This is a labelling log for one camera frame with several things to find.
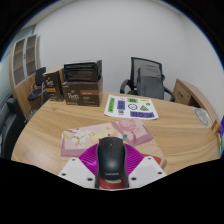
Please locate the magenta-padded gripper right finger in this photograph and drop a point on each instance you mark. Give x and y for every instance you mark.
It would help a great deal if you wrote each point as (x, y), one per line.
(146, 168)

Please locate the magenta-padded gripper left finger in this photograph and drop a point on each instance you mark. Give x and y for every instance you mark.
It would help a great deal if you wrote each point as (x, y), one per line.
(75, 168)

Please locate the black computer mouse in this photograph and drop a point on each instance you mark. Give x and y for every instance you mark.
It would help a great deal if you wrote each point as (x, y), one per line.
(110, 158)

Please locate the pink and red printed mouse pad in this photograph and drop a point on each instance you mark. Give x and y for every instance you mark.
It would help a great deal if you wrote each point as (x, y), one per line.
(80, 138)

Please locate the white sticker sheet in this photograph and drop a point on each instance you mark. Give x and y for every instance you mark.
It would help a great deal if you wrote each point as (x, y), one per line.
(131, 107)

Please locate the large brown carton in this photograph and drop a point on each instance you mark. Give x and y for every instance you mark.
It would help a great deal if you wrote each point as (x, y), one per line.
(81, 94)

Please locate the black sofa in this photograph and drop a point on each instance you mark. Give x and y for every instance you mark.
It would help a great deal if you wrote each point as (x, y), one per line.
(10, 130)

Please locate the round white printed disc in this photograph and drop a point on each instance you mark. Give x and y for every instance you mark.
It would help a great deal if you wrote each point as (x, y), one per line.
(202, 116)

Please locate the wooden side cabinet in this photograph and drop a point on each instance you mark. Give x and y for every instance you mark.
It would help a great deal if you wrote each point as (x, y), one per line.
(186, 95)

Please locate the small brown carton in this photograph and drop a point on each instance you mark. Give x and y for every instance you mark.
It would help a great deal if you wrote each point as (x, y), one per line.
(52, 85)

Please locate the grey backpack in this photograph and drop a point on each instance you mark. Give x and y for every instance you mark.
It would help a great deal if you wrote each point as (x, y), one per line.
(150, 81)

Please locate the wooden shelf unit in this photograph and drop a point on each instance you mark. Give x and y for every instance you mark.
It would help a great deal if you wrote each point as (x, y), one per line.
(21, 90)

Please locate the black box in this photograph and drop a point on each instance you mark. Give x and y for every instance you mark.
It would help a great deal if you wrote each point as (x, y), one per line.
(81, 70)

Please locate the black visitor chair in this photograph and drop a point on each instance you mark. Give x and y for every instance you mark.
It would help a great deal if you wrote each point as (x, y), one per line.
(39, 76)

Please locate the black mesh office chair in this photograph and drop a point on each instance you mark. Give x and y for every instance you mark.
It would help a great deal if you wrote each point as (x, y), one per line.
(134, 63)

